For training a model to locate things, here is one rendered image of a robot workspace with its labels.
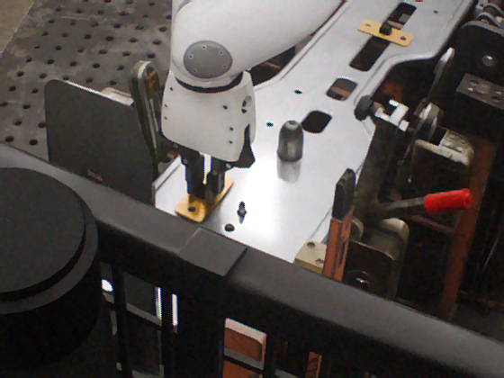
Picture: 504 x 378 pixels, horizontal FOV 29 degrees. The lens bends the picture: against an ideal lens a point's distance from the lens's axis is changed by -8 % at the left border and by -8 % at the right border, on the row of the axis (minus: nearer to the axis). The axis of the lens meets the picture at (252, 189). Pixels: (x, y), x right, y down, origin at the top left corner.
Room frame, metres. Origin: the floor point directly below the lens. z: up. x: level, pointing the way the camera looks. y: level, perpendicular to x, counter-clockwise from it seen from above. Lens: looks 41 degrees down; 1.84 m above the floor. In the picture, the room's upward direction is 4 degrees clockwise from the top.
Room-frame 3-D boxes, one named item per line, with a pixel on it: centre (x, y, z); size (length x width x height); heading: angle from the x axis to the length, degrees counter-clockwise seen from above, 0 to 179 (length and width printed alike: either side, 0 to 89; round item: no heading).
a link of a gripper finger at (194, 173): (0.94, 0.08, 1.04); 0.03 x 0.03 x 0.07; 65
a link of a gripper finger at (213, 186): (0.92, 0.03, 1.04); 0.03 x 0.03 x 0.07; 65
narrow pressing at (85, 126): (0.68, 0.13, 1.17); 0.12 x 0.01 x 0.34; 65
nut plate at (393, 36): (1.34, -0.19, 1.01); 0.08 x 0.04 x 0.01; 64
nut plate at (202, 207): (0.93, 0.06, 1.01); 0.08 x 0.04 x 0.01; 155
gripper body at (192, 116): (0.93, 0.06, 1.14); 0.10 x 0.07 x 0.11; 65
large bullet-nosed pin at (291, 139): (1.03, -0.04, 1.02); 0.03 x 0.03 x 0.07
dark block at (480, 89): (1.04, -0.29, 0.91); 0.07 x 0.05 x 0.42; 65
